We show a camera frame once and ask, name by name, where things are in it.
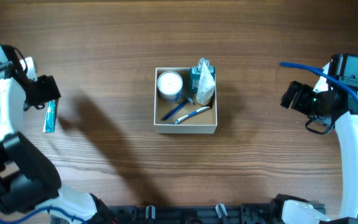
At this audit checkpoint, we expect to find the white cardboard box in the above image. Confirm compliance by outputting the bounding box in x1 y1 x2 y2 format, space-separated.
154 67 218 134

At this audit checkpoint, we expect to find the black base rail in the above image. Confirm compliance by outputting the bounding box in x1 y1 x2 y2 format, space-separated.
50 193 328 224

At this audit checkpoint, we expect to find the blue mouthwash bottle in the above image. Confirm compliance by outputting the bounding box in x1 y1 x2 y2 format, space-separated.
189 58 216 93

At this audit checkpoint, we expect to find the blue white toothbrush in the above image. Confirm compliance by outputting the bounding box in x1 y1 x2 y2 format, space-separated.
174 106 211 125

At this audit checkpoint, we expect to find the blue disposable razor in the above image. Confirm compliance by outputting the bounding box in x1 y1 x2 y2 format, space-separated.
161 93 195 121

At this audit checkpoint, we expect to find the green toothpaste tube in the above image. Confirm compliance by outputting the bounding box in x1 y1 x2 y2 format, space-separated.
43 100 57 133

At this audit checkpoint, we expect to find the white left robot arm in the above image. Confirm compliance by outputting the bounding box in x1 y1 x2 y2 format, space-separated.
0 45 118 223

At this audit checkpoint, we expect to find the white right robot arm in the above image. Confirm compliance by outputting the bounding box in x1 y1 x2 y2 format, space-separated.
280 54 358 223

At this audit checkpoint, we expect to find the round white cotton-swab tub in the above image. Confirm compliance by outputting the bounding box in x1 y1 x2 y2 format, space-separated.
157 71 183 102

